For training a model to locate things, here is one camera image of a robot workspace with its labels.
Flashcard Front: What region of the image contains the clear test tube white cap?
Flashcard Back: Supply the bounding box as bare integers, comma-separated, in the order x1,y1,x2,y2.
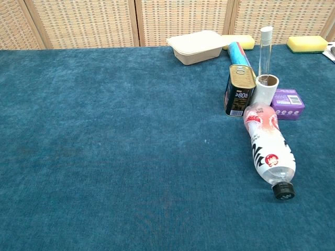
258,26,274,86

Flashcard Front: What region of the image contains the blue table cloth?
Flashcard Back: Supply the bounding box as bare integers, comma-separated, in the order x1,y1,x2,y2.
0,43,335,251

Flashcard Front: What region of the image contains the black gold luncheon meat can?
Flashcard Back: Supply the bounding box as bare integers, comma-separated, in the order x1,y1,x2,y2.
224,64,256,118

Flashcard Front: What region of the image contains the beige lidded food container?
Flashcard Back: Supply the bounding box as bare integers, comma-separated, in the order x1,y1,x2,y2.
166,30,228,66

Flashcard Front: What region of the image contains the blue plastic bag roll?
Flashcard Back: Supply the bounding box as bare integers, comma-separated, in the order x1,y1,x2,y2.
227,41,252,70

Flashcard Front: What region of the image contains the white paper roll cardboard core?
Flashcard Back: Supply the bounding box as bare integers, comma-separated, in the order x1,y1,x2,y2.
251,74,280,107

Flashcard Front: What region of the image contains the plastic drink bottle white label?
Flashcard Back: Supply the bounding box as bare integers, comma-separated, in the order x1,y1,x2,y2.
242,102,297,201

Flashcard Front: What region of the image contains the yellow green sponge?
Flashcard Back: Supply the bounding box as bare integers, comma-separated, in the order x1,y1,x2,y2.
221,35,255,51
286,36,328,54

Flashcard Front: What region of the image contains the purple rectangular box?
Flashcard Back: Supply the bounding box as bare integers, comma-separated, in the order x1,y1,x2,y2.
270,88,306,121

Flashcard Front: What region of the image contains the wicker folding screen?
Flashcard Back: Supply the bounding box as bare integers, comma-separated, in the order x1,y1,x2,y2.
0,0,335,50

